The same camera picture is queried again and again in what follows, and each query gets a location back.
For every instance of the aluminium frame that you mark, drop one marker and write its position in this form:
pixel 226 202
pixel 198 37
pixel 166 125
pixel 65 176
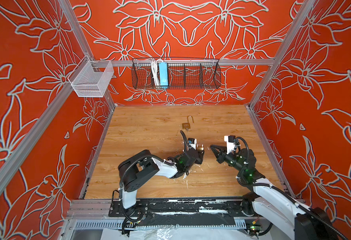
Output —
pixel 66 65

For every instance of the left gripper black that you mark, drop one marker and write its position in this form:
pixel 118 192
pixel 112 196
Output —
pixel 199 156

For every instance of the small brass padlock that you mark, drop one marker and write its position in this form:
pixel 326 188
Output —
pixel 200 147

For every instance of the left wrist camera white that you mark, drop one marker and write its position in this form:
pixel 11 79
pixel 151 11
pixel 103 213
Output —
pixel 192 143

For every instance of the black wire basket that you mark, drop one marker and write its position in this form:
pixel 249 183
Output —
pixel 183 73

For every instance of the large brass padlock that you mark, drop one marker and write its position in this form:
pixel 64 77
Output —
pixel 187 126

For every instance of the clear plastic bin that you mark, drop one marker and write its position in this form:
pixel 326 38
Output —
pixel 88 83

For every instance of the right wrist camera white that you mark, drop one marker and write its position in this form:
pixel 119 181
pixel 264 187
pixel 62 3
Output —
pixel 230 143

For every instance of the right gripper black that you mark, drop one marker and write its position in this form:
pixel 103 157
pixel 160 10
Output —
pixel 221 156

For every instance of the blue white box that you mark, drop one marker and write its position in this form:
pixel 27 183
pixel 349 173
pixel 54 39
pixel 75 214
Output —
pixel 163 74

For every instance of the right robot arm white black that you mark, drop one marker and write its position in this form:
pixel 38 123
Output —
pixel 295 219

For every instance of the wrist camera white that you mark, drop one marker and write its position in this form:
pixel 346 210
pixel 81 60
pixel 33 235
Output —
pixel 230 143
pixel 192 143

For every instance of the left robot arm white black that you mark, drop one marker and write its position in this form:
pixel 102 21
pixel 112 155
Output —
pixel 140 168

